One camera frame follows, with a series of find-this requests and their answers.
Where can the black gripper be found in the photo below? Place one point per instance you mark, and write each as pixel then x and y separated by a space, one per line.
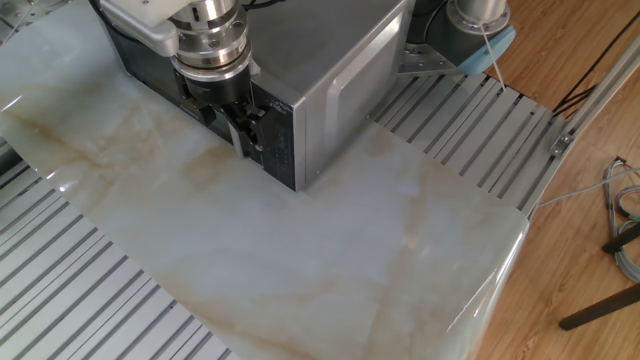
pixel 215 92

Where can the black glass microwave door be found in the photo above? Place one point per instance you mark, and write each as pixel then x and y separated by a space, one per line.
pixel 145 65

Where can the silver microwave body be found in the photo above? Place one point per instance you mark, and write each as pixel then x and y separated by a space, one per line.
pixel 310 40

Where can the white tape piece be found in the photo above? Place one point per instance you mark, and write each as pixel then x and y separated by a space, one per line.
pixel 254 67

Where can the marble pattern table cover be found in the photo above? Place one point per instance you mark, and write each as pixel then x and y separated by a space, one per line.
pixel 300 260

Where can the white zip tie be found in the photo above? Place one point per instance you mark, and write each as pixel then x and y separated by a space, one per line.
pixel 493 57

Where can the dark wooden furniture leg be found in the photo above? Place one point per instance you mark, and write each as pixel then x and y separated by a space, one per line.
pixel 600 309
pixel 622 240

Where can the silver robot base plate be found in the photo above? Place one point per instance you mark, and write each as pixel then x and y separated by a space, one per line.
pixel 415 60

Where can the metal corner bracket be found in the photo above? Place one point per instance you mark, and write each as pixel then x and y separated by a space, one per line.
pixel 561 145

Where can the aluminium frame rail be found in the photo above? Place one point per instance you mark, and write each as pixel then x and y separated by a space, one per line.
pixel 605 87

